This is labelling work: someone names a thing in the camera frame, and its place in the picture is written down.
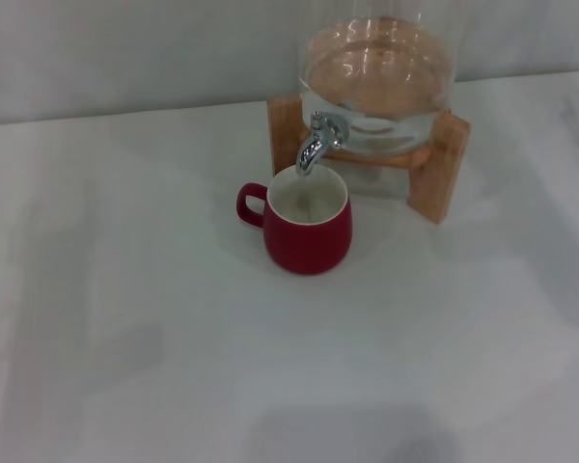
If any glass dispenser jar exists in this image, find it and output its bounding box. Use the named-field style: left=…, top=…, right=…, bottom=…
left=296, top=0, right=464, bottom=158

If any red ceramic cup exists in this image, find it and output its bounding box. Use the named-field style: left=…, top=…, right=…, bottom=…
left=234, top=166, right=354, bottom=276

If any wooden dispenser stand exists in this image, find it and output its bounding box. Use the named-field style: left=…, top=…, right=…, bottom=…
left=266, top=92, right=472, bottom=226

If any chrome faucet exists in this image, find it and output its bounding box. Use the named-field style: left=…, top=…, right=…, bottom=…
left=294, top=110, right=348, bottom=177

